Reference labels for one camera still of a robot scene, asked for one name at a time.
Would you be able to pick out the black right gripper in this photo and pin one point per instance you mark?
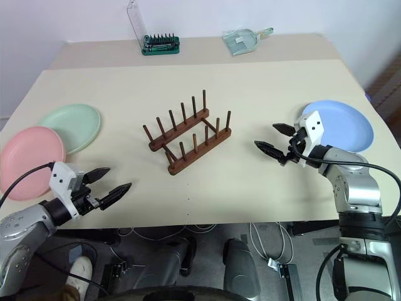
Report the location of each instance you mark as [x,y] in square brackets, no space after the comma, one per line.
[296,150]

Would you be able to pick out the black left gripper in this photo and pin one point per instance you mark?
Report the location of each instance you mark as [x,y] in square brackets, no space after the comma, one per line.
[83,195]

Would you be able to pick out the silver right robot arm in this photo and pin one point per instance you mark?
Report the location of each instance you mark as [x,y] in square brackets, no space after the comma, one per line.
[357,185]

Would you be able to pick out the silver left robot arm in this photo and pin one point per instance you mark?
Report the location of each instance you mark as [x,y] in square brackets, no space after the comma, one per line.
[22,225]

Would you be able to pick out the wooden dish rack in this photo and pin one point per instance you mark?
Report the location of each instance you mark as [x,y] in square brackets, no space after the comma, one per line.
[200,145]

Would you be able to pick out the light green plastic plate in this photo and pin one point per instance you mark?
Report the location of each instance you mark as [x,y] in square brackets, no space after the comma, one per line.
[73,125]

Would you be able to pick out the light blue plastic plate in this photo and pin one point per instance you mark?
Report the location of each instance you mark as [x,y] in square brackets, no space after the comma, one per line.
[344,125]

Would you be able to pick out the pink plastic plate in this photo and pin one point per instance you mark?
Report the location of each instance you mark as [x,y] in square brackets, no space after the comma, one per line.
[25,156]

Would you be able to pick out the white shoe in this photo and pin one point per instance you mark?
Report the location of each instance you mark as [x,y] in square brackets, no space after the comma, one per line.
[80,272]

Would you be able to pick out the dark grey rounded shape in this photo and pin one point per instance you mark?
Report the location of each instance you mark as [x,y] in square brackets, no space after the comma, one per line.
[169,260]
[241,266]

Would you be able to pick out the green dustpan in plastic bag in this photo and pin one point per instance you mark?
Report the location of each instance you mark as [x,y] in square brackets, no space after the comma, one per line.
[241,40]

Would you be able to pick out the dark curved rim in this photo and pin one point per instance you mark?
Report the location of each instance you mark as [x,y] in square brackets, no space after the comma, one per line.
[175,293]

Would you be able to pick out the green screwdriver bit set case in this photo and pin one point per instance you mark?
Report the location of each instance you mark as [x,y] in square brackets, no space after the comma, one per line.
[161,47]

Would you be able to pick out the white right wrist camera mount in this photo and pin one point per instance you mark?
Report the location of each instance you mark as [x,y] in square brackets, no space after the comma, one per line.
[313,128]

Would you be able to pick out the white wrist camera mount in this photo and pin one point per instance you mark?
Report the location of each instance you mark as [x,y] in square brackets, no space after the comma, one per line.
[61,179]
[313,128]

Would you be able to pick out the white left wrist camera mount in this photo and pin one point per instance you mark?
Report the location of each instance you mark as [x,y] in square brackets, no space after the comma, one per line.
[61,179]

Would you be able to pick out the black table frame bar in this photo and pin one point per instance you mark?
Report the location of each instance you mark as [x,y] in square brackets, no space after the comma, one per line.
[313,228]

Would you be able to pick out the metal bracket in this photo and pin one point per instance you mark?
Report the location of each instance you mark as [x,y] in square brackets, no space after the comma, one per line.
[286,276]

